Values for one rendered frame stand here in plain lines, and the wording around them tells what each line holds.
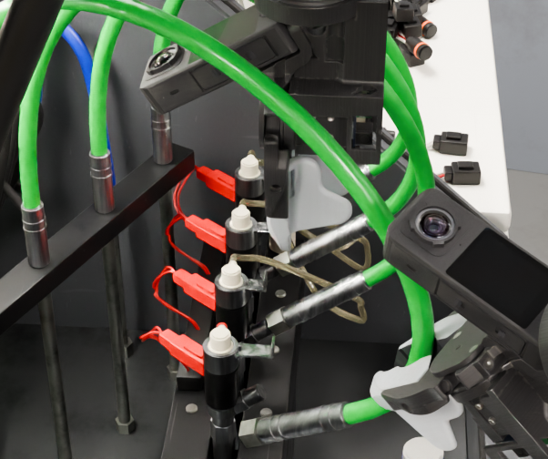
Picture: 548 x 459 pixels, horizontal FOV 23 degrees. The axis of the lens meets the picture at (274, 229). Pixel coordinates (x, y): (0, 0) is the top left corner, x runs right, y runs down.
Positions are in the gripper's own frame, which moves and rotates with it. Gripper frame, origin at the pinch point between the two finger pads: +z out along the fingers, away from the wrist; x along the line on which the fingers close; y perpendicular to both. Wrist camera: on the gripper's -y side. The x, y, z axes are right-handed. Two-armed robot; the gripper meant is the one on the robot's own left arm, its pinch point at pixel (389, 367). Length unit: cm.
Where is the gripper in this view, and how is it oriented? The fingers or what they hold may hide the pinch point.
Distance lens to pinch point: 86.6
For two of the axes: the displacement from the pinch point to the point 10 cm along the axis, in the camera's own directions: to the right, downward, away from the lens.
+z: -4.3, 2.3, 8.8
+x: 6.3, -6.2, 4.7
